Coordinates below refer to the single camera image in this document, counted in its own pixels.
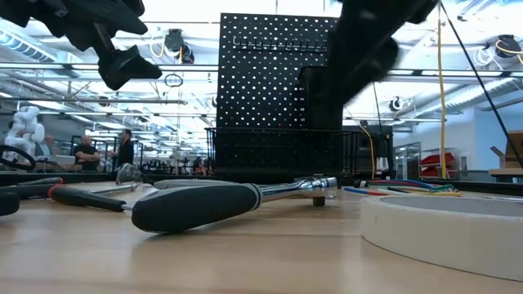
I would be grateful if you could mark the silver ventilation duct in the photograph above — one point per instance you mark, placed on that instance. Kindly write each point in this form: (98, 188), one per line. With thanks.
(466, 94)
(20, 45)

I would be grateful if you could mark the red storage bin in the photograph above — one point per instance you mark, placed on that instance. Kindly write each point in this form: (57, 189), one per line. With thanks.
(439, 159)
(431, 171)

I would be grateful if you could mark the red tube piece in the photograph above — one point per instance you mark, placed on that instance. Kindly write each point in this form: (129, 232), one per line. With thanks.
(378, 193)

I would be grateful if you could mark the black cabinet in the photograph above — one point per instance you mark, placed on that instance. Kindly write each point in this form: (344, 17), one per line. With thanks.
(363, 143)

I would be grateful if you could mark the person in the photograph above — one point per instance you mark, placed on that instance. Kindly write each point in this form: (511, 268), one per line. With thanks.
(49, 147)
(124, 153)
(86, 155)

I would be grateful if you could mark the brown cardboard box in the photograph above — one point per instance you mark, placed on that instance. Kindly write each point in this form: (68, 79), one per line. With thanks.
(515, 149)

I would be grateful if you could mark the wooden side table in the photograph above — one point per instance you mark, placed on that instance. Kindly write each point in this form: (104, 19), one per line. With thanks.
(506, 172)

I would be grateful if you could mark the grey utility knife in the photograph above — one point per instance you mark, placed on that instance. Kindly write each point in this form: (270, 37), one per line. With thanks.
(184, 183)

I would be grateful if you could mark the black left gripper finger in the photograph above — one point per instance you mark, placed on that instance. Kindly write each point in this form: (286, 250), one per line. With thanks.
(110, 16)
(122, 67)

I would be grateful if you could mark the yellow tube piece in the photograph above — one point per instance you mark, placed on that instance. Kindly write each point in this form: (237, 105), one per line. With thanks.
(433, 194)

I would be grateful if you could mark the white masking tape roll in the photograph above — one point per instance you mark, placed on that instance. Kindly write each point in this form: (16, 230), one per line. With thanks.
(408, 232)

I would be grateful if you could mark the clear safety glasses black frame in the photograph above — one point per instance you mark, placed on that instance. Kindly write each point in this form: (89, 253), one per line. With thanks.
(128, 173)

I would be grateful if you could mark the silver telescopic magnet pick-up tool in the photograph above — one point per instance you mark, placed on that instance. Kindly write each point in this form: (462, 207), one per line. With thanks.
(118, 188)

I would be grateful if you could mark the black peg board bin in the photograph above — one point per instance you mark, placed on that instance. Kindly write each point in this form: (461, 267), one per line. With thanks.
(323, 116)

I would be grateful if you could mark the thin black slanted pole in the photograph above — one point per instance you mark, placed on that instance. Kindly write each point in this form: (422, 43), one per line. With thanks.
(482, 85)

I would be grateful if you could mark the black silver box cutter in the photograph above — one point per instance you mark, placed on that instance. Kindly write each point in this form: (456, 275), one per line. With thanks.
(8, 204)

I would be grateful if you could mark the black perforated peg board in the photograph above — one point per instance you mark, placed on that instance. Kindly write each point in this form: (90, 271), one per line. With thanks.
(253, 81)

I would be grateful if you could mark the silver peg board hook rail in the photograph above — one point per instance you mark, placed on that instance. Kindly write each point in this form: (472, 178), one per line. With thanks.
(265, 45)

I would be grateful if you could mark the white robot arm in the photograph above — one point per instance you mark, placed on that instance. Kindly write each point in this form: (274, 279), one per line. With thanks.
(26, 130)

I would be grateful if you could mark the black aluminium table frame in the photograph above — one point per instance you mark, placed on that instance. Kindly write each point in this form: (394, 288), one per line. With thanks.
(94, 176)

